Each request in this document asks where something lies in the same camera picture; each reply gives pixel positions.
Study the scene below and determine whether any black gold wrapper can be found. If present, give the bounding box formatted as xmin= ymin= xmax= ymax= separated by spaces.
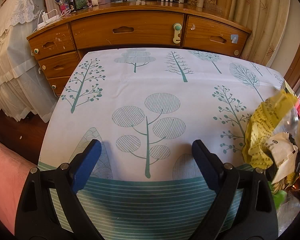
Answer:
xmin=266 ymin=132 xmax=300 ymax=194

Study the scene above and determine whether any yellow paper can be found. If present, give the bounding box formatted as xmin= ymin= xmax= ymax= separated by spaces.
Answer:
xmin=242 ymin=89 xmax=298 ymax=170

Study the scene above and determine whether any clear plastic bag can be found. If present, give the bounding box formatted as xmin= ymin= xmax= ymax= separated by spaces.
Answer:
xmin=277 ymin=192 xmax=300 ymax=236

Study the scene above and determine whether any green paper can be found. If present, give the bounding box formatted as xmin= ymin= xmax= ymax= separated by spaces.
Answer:
xmin=268 ymin=181 xmax=287 ymax=210

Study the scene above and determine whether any clear plastic bottle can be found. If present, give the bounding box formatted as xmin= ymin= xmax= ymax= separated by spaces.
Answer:
xmin=273 ymin=107 xmax=299 ymax=137

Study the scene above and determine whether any green yellow tea box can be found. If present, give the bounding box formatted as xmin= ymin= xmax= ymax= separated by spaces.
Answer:
xmin=281 ymin=80 xmax=296 ymax=96

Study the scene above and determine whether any pink bed cover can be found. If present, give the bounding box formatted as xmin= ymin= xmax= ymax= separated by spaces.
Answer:
xmin=0 ymin=143 xmax=35 ymax=233

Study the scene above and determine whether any tree print tablecloth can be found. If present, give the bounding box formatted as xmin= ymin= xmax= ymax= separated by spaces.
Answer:
xmin=39 ymin=48 xmax=283 ymax=239

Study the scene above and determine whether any wooden desk with drawers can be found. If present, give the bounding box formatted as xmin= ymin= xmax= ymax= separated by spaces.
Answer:
xmin=27 ymin=2 xmax=251 ymax=95

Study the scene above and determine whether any white power strip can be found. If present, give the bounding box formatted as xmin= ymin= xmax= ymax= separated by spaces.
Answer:
xmin=37 ymin=9 xmax=61 ymax=30

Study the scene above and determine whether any beige curtain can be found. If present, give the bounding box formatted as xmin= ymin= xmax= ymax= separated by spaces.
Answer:
xmin=229 ymin=0 xmax=290 ymax=66

